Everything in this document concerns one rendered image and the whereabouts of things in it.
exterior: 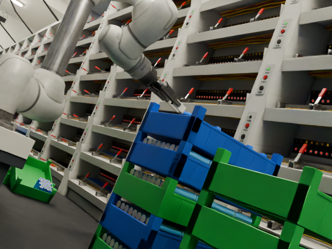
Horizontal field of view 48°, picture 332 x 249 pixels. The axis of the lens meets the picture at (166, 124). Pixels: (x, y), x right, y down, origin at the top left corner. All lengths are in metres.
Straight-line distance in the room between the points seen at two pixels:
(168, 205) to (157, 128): 0.19
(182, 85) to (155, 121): 1.10
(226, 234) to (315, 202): 0.14
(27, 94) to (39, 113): 0.12
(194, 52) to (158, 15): 0.78
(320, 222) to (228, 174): 0.16
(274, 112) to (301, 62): 0.19
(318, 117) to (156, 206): 0.64
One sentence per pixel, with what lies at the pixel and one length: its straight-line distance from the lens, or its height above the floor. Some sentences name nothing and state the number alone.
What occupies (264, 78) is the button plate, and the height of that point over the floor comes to 0.80.
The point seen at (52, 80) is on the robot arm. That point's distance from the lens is 1.63.
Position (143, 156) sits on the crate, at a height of 0.34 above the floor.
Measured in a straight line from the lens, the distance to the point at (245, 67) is 1.53.
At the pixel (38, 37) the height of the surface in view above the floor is 1.62.
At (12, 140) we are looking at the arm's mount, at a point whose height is 0.25.
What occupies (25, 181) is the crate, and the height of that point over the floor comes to 0.05.
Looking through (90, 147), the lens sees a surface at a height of 0.35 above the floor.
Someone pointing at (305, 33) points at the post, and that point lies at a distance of 1.51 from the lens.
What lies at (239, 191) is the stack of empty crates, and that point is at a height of 0.34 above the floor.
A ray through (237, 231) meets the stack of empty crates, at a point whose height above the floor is 0.28.
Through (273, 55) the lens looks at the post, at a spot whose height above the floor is 0.89.
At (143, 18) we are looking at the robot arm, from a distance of 1.29.
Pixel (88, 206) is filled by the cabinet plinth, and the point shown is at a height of 0.03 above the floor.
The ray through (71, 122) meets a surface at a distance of 2.87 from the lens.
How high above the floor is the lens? 0.30
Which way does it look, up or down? 9 degrees up
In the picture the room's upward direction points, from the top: 23 degrees clockwise
